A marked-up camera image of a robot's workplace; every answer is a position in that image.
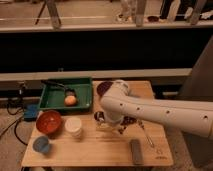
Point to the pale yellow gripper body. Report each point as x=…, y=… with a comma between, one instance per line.
x=102, y=126

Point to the red-orange bowl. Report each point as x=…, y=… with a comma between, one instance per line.
x=49, y=122

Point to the bunch of dark grapes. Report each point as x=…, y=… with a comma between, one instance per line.
x=125, y=123

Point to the white plastic cup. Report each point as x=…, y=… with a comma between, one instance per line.
x=74, y=126

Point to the grey rectangular block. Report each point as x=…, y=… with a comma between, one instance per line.
x=136, y=152

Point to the black utensil in tray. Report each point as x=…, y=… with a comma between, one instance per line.
x=68, y=91

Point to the green plastic tray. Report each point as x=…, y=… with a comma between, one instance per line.
x=52, y=97

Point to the purple bowl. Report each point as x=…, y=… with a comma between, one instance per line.
x=103, y=87

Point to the blue plastic cup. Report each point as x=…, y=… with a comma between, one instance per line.
x=41, y=145

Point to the orange fruit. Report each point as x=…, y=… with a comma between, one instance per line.
x=70, y=100

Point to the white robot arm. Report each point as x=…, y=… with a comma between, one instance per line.
x=195, y=117

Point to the small metal cup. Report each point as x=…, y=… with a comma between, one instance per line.
x=99, y=116

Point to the blue box on floor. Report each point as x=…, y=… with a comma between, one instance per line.
x=31, y=112

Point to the metal fork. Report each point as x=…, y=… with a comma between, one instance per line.
x=140, y=123

